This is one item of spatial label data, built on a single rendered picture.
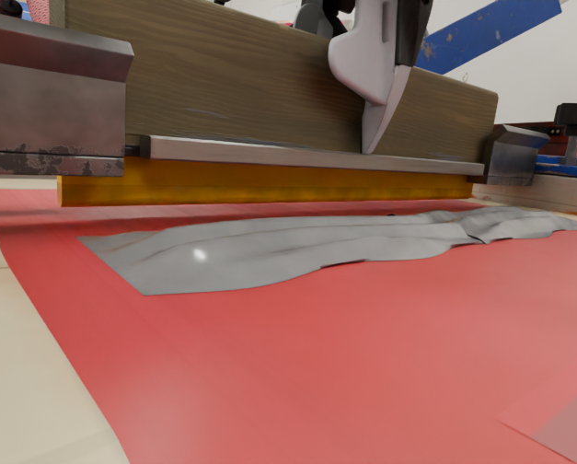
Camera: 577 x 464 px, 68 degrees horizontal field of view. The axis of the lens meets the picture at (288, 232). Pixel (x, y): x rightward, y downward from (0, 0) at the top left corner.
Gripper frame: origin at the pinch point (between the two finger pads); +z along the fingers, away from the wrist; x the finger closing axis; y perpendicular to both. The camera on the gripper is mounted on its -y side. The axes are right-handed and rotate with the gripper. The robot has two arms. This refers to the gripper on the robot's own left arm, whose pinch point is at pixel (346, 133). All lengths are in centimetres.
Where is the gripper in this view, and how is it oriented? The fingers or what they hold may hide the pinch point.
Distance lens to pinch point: 30.6
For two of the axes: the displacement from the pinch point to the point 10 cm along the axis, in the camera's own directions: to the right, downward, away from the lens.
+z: -0.9, 9.7, 2.0
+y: -7.7, 0.6, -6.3
